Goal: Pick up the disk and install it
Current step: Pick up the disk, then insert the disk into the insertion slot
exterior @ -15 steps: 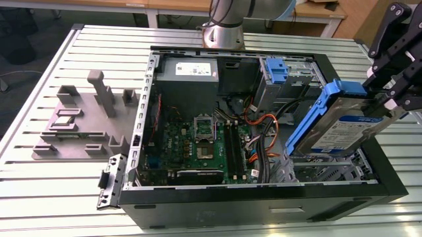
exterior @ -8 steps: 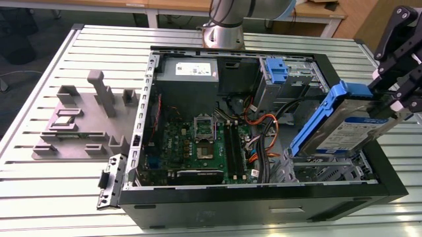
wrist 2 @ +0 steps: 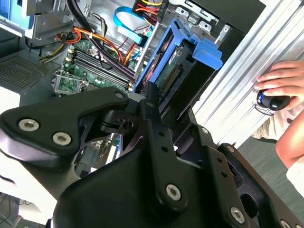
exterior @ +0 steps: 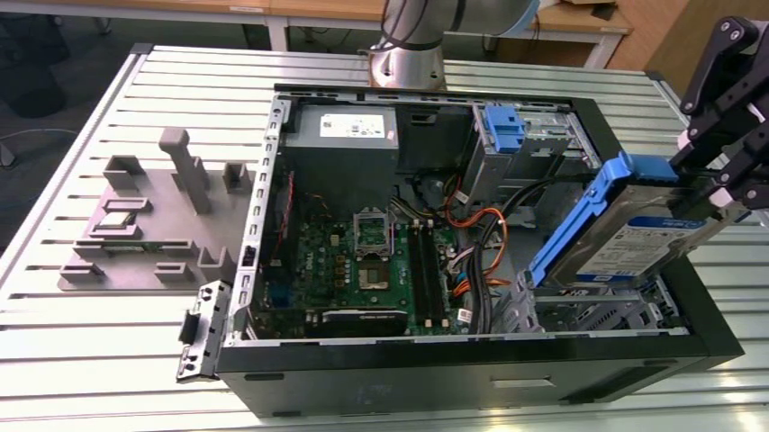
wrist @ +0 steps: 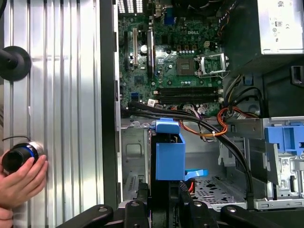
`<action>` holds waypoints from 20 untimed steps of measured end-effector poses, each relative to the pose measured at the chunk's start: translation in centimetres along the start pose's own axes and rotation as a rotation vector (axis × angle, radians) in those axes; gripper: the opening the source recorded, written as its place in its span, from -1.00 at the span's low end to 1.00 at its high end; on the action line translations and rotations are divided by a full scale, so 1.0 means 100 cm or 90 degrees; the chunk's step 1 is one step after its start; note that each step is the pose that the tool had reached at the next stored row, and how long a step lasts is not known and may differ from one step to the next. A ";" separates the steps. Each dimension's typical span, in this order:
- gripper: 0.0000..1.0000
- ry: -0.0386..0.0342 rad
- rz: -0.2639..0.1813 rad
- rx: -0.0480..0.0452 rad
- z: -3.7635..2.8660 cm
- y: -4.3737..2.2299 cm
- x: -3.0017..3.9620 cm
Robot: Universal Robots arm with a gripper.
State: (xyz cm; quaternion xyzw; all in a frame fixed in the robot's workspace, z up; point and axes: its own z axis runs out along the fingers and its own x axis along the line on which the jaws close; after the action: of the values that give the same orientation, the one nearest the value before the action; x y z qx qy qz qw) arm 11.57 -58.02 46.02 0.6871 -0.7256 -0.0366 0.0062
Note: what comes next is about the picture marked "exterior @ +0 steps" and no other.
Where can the blue plastic drive latch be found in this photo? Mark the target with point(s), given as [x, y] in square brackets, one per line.
[500, 130]

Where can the brown wooden cabinet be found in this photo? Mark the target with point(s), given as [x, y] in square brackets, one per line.
[661, 36]

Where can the metal disk bay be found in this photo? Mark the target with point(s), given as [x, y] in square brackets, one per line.
[577, 297]

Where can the metal optical drive cage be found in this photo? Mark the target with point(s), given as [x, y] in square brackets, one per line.
[492, 175]

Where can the green RAM stick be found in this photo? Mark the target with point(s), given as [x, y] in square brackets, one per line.
[128, 248]

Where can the wooden desk with white frame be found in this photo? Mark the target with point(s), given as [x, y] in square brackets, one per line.
[585, 22]

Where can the black graphics card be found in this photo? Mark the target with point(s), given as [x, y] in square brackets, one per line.
[360, 321]

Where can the silver CPU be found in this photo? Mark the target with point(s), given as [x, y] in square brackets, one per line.
[113, 222]

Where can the hard disk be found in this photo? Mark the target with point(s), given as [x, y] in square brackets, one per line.
[625, 243]

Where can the green motherboard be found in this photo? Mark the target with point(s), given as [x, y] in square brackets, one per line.
[324, 270]

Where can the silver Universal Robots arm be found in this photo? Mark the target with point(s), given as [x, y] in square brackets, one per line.
[404, 67]

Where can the black RAM slot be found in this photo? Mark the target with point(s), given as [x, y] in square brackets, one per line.
[420, 270]
[435, 270]

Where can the hinged metal case bracket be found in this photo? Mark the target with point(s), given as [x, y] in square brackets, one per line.
[207, 315]

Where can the grey parts rack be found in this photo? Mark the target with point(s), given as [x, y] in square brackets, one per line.
[168, 225]

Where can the CPU socket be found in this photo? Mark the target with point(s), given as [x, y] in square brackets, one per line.
[372, 234]

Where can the thin metal locking lever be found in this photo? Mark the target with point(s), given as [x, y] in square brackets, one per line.
[391, 236]

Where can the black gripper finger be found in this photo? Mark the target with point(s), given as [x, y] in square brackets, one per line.
[750, 180]
[723, 54]

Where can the grey power supply unit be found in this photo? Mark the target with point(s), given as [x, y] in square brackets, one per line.
[336, 171]

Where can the black open PC case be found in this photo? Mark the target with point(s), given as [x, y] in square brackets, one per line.
[420, 382]

